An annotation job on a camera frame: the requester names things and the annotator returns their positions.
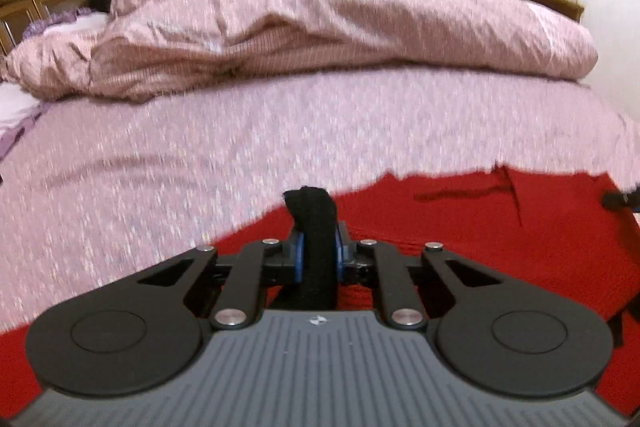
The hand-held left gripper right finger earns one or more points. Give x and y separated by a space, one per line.
341 257

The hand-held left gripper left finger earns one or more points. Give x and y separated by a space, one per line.
299 257

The pink checked duvet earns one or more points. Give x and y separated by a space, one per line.
310 22

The red knit sweater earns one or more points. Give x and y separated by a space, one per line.
450 232

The pink floral bed sheet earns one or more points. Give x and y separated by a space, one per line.
200 157

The white pillow with purple frill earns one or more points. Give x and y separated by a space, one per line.
17 107
65 21

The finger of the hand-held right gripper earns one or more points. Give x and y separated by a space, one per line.
620 200

